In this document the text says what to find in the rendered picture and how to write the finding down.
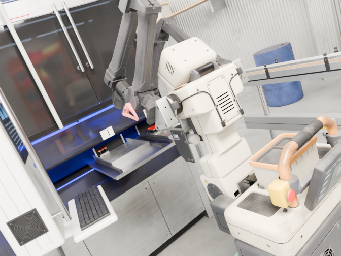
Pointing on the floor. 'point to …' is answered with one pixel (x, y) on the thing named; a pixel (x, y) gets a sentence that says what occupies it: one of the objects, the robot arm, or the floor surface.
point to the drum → (274, 93)
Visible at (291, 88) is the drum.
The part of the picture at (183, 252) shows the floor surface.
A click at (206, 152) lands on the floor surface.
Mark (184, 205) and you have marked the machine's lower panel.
